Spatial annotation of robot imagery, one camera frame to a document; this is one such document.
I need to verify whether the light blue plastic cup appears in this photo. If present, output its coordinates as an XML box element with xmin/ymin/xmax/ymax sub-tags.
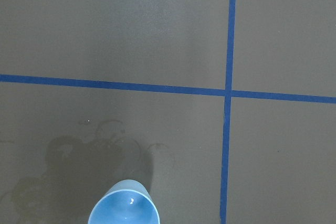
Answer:
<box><xmin>88</xmin><ymin>179</ymin><xmax>161</xmax><ymax>224</ymax></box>

